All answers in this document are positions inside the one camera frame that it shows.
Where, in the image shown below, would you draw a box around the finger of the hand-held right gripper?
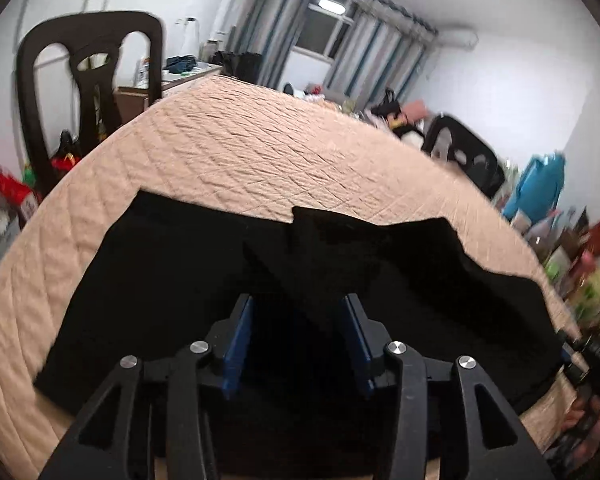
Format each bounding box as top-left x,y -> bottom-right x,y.
559,340 -> 583,386

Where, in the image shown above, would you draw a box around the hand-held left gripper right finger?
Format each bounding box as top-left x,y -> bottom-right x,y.
341,294 -> 556,480

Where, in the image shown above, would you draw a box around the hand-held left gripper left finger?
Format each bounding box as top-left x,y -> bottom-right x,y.
37,292 -> 256,480

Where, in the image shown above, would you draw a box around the black pants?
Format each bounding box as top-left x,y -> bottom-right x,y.
32,187 -> 568,478

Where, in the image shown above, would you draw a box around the person's right hand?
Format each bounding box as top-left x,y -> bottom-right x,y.
560,394 -> 600,461

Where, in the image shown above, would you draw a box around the cluster of bottles and jars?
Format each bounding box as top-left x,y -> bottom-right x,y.
525,207 -> 600,341

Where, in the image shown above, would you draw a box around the light blue bag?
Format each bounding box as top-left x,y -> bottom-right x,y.
502,152 -> 567,221

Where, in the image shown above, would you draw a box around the peach quilted blanket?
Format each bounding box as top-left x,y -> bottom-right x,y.
0,75 -> 583,480

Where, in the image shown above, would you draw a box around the dark brown plastic chair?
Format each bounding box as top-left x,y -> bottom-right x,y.
421,114 -> 507,200
16,10 -> 165,198

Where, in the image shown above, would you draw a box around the red snack packet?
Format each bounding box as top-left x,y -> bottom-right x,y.
0,165 -> 42,217

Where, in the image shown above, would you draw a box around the wooden side table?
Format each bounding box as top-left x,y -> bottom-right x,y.
115,60 -> 223,126

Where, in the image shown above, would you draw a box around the black box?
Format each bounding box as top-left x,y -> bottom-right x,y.
235,52 -> 263,83

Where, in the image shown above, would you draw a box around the black handbag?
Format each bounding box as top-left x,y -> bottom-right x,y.
212,50 -> 237,79

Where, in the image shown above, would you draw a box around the dark blue bag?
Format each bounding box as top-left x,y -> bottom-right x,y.
165,55 -> 198,73

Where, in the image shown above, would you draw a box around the striped grey blue curtain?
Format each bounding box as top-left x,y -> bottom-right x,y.
322,0 -> 440,111
230,0 -> 326,88

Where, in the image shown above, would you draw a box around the window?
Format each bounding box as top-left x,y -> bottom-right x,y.
290,0 -> 358,63

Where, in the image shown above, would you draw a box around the white air conditioner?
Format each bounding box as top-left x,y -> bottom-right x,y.
440,27 -> 480,51

